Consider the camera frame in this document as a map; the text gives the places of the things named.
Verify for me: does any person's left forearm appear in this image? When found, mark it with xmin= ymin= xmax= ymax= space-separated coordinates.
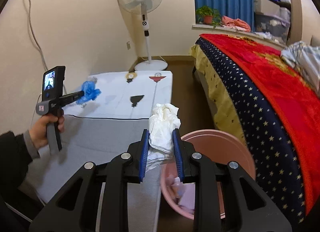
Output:
xmin=0 ymin=130 xmax=41 ymax=197

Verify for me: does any white printed cloth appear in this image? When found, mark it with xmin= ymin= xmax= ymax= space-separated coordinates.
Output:
xmin=64 ymin=70 xmax=174 ymax=120

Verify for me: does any pink plastic trash bin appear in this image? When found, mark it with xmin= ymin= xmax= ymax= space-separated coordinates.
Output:
xmin=160 ymin=129 xmax=256 ymax=220

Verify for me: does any pink folded cloth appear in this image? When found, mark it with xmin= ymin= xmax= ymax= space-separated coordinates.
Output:
xmin=221 ymin=16 xmax=251 ymax=32

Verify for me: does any blue plastic glove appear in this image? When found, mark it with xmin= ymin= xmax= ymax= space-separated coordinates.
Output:
xmin=75 ymin=80 xmax=102 ymax=105

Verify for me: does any potted green plant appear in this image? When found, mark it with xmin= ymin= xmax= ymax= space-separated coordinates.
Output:
xmin=196 ymin=6 xmax=222 ymax=26

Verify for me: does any white folding table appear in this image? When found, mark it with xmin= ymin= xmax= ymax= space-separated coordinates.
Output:
xmin=32 ymin=70 xmax=174 ymax=232

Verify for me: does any navy yellow star bedspread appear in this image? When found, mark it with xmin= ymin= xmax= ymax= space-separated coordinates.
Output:
xmin=190 ymin=38 xmax=308 ymax=227

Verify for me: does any striped blue quilt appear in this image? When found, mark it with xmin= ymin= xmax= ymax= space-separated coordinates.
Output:
xmin=280 ymin=41 xmax=320 ymax=90

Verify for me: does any person's left hand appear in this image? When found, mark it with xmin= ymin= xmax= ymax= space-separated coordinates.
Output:
xmin=29 ymin=113 xmax=65 ymax=151

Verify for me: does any wooden bookshelf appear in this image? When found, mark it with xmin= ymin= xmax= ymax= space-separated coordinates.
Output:
xmin=265 ymin=0 xmax=303 ymax=45

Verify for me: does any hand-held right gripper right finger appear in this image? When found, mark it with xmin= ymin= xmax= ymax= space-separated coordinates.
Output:
xmin=172 ymin=128 xmax=293 ymax=232

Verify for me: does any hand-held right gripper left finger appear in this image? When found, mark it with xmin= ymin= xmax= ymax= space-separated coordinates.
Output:
xmin=29 ymin=128 xmax=150 ymax=232

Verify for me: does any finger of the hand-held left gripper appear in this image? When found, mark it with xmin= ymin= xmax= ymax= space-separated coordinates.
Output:
xmin=60 ymin=91 xmax=85 ymax=109

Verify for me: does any white box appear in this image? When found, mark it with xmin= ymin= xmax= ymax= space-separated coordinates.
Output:
xmin=253 ymin=0 xmax=280 ymax=16

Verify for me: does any white tissue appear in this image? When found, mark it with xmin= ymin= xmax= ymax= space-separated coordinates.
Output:
xmin=146 ymin=103 xmax=181 ymax=171

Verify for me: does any grey power cable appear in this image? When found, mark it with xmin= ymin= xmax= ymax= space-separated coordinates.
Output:
xmin=22 ymin=0 xmax=49 ymax=71

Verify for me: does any dark clear storage box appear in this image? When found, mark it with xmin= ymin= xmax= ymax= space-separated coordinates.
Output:
xmin=254 ymin=12 xmax=291 ymax=44

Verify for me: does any small white container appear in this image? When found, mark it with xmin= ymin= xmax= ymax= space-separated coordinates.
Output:
xmin=279 ymin=7 xmax=291 ymax=23

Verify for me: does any grey table mat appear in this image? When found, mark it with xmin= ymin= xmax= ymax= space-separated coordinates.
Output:
xmin=30 ymin=115 xmax=163 ymax=232

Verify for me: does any bed with red blanket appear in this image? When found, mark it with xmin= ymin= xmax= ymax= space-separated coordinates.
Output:
xmin=200 ymin=34 xmax=320 ymax=225

